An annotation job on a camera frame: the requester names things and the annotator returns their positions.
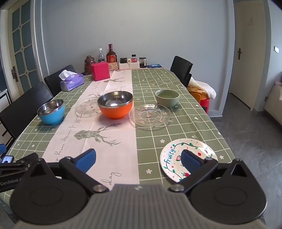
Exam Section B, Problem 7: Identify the brown figurine jar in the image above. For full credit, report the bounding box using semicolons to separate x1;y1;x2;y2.
84;56;96;75

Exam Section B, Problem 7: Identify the white door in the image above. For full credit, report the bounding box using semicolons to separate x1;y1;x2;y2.
229;0;274;110

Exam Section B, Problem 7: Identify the pink deer-print table runner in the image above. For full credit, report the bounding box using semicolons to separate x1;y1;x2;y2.
42;69;140;191

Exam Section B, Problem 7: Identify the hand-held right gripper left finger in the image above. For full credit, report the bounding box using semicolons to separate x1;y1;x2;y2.
22;148;109;193

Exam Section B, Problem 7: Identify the red plastic stool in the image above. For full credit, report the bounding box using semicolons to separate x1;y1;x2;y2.
189;90;210;115

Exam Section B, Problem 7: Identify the pink box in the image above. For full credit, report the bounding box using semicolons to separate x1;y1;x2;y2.
90;62;110;81

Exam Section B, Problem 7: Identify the orange steel bowl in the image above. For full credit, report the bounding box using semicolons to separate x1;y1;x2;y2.
97;91;134;120

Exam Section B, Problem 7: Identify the black chair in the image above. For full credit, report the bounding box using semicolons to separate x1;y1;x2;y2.
0;82;54;146
44;65;77;97
170;56;193;87

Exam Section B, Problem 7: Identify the beige sofa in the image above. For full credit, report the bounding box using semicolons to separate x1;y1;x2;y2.
264;85;282;126

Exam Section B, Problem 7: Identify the white fruit-print plate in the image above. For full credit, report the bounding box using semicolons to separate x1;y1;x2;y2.
160;139;218;183

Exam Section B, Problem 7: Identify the clear glass plate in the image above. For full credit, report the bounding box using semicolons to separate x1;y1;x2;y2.
129;104;171;127
75;98;102;117

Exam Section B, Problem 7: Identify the white cabinet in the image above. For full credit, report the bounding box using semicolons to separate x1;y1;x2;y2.
0;90;11;106

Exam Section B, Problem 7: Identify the green checked tablecloth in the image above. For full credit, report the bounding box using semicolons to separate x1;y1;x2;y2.
0;67;232;221

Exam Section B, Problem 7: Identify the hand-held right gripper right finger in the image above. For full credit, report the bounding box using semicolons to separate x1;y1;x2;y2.
169;150;258;194

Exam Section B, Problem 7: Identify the white cloth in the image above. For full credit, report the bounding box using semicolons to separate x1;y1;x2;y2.
187;77;217;100

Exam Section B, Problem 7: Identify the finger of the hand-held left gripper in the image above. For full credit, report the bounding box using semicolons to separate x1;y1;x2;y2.
14;153;39;175

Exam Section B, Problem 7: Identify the green ceramic bowl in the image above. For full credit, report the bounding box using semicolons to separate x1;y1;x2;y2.
155;89;180;108

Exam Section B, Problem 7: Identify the brown liquor bottle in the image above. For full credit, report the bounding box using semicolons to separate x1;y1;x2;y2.
106;44;118;63

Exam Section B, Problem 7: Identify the glass-panel door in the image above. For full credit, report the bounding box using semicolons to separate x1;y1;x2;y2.
0;0;41;88

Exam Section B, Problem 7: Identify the purple tissue pack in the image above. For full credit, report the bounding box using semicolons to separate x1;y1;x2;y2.
58;70;85;92

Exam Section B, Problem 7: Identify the blue steel bowl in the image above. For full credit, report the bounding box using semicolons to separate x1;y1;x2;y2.
37;99;66;126

